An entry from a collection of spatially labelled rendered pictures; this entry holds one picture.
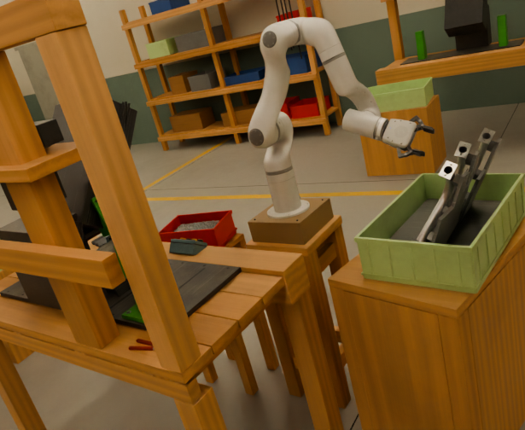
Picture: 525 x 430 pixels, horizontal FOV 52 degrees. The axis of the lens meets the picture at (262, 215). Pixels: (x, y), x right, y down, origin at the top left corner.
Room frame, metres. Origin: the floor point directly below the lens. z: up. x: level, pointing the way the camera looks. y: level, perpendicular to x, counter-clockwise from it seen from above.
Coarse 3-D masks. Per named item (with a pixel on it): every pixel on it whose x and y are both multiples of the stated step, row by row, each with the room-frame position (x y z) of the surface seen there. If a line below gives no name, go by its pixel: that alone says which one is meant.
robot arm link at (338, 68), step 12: (336, 60) 1.96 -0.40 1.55; (336, 72) 1.96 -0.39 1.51; (348, 72) 1.95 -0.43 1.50; (336, 84) 1.96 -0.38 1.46; (348, 84) 1.94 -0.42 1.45; (360, 84) 1.98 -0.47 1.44; (348, 96) 2.01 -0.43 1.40; (360, 96) 2.01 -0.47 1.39; (372, 96) 2.01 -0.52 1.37; (360, 108) 2.03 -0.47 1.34; (372, 108) 2.00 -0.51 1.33
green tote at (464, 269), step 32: (416, 192) 2.09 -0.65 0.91; (480, 192) 2.00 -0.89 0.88; (512, 192) 1.77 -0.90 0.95; (384, 224) 1.87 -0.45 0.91; (512, 224) 1.76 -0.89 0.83; (384, 256) 1.66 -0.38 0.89; (416, 256) 1.58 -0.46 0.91; (448, 256) 1.50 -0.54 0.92; (480, 256) 1.50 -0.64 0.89; (448, 288) 1.51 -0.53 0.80
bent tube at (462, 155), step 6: (462, 144) 1.74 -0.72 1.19; (468, 144) 1.73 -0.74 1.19; (456, 150) 1.73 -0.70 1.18; (462, 150) 1.76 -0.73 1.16; (468, 150) 1.72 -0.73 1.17; (462, 156) 1.71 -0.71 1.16; (462, 162) 1.77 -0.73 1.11; (462, 168) 1.79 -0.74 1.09; (456, 186) 1.78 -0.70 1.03; (450, 198) 1.76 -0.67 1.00; (450, 204) 1.75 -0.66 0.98
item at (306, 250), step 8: (336, 216) 2.22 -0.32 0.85; (328, 224) 2.15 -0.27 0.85; (336, 224) 2.18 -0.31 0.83; (320, 232) 2.09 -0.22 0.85; (328, 232) 2.12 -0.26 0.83; (312, 240) 2.04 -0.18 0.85; (320, 240) 2.06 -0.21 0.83; (248, 248) 2.17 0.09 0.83; (256, 248) 2.14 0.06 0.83; (264, 248) 2.11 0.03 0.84; (272, 248) 2.08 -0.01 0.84; (280, 248) 2.06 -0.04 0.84; (288, 248) 2.03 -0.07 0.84; (296, 248) 2.01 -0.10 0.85; (304, 248) 1.98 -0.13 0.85; (312, 248) 2.01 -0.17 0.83; (304, 256) 1.99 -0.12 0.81
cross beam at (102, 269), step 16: (0, 240) 1.78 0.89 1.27; (0, 256) 1.71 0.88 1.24; (16, 256) 1.64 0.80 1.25; (32, 256) 1.57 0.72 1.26; (48, 256) 1.51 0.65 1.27; (64, 256) 1.46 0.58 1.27; (80, 256) 1.42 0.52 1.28; (96, 256) 1.38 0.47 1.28; (112, 256) 1.37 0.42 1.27; (32, 272) 1.60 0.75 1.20; (48, 272) 1.54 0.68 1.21; (64, 272) 1.48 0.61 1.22; (80, 272) 1.42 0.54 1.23; (96, 272) 1.37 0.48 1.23; (112, 272) 1.35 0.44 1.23; (112, 288) 1.34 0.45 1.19
